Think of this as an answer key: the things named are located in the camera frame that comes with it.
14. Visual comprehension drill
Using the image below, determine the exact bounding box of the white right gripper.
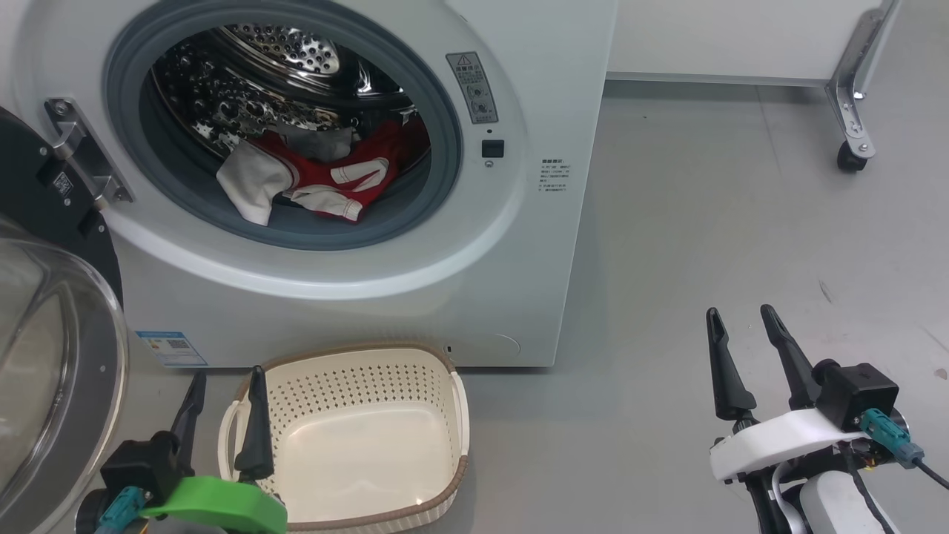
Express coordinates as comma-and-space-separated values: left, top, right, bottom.
705, 304, 864, 534

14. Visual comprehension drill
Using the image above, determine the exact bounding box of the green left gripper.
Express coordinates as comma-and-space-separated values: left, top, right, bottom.
139, 365, 288, 534

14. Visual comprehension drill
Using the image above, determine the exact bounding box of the black round glass machine door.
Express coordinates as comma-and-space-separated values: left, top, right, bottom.
0, 108, 130, 534

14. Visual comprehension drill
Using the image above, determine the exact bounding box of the red and white garment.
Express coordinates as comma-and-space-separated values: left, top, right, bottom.
216, 119, 431, 226

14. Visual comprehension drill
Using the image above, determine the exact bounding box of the cream perforated laundry basket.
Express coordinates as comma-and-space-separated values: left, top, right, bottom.
217, 341, 470, 533

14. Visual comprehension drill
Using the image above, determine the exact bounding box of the white front-load washing machine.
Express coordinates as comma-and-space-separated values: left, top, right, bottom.
0, 0, 618, 369

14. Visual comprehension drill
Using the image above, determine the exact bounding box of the metal door hinge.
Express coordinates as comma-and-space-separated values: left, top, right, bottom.
44, 96, 134, 212

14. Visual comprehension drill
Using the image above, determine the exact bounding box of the blue energy label sticker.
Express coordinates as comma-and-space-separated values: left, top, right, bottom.
136, 331, 208, 368

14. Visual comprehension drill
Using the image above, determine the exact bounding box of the printed text notice label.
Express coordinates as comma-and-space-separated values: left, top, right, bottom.
540, 157, 570, 194

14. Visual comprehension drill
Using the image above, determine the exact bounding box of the white partition panel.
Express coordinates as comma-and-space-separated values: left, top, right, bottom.
604, 0, 890, 86

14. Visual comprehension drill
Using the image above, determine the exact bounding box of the grey warning sticker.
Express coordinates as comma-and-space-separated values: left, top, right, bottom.
446, 52, 499, 125

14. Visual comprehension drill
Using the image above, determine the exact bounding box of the teal-plug left camera cable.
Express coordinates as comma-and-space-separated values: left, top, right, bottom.
95, 486, 147, 534

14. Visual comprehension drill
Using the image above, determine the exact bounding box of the teal-plug camera cable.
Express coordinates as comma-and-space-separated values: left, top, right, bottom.
860, 408, 949, 490
95, 486, 147, 534

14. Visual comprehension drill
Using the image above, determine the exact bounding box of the teal-plug right camera cable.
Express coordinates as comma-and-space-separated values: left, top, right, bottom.
860, 408, 949, 490

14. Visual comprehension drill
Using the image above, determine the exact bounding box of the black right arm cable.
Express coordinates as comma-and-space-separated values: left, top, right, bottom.
838, 444, 890, 534

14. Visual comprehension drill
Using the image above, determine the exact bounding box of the metal bracket with caster wheel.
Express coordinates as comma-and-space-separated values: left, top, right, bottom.
825, 0, 902, 173

